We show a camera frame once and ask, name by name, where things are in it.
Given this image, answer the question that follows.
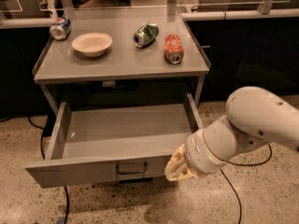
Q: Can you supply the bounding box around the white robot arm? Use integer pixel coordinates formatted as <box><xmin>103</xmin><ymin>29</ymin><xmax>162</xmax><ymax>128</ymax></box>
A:
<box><xmin>164</xmin><ymin>87</ymin><xmax>299</xmax><ymax>181</ymax></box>

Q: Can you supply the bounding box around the black cable right floor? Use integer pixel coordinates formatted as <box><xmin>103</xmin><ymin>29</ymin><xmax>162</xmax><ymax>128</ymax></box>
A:
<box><xmin>220</xmin><ymin>143</ymin><xmax>274</xmax><ymax>224</ymax></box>

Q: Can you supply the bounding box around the black cable floor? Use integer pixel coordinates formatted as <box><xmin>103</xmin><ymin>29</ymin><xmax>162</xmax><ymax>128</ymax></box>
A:
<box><xmin>220</xmin><ymin>143</ymin><xmax>274</xmax><ymax>224</ymax></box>
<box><xmin>0</xmin><ymin>115</ymin><xmax>71</xmax><ymax>224</ymax></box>

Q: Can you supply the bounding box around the black cable left floor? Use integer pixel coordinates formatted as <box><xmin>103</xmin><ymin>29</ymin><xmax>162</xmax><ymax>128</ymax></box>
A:
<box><xmin>0</xmin><ymin>115</ymin><xmax>71</xmax><ymax>224</ymax></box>

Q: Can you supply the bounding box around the white paper bowl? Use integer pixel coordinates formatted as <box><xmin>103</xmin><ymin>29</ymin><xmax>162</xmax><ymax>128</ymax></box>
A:
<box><xmin>72</xmin><ymin>33</ymin><xmax>112</xmax><ymax>58</ymax></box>

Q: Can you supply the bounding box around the white counter rail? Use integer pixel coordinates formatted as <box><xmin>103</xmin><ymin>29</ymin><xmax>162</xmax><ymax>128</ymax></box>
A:
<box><xmin>180</xmin><ymin>8</ymin><xmax>299</xmax><ymax>21</ymax></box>

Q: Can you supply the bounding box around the orange soda can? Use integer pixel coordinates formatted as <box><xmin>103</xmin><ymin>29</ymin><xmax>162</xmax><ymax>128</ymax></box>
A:
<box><xmin>164</xmin><ymin>34</ymin><xmax>184</xmax><ymax>64</ymax></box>

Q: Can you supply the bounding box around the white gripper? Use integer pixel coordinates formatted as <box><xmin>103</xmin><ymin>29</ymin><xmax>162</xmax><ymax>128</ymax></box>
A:
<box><xmin>164</xmin><ymin>130</ymin><xmax>227</xmax><ymax>181</ymax></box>

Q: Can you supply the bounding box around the blue pepsi can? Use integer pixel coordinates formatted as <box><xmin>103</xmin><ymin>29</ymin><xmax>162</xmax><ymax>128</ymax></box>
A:
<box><xmin>50</xmin><ymin>16</ymin><xmax>71</xmax><ymax>40</ymax></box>

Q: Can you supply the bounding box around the grey metal drawer cabinet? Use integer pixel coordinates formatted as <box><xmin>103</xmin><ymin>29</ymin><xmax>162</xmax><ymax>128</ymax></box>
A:
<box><xmin>35</xmin><ymin>7</ymin><xmax>209</xmax><ymax>111</ymax></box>

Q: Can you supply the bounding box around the grey top drawer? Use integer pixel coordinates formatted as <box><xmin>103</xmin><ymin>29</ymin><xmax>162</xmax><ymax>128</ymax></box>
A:
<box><xmin>26</xmin><ymin>94</ymin><xmax>203</xmax><ymax>188</ymax></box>

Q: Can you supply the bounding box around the green soda can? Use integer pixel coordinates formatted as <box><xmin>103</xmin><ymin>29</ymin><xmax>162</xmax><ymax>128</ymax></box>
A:
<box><xmin>133</xmin><ymin>22</ymin><xmax>159</xmax><ymax>48</ymax></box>

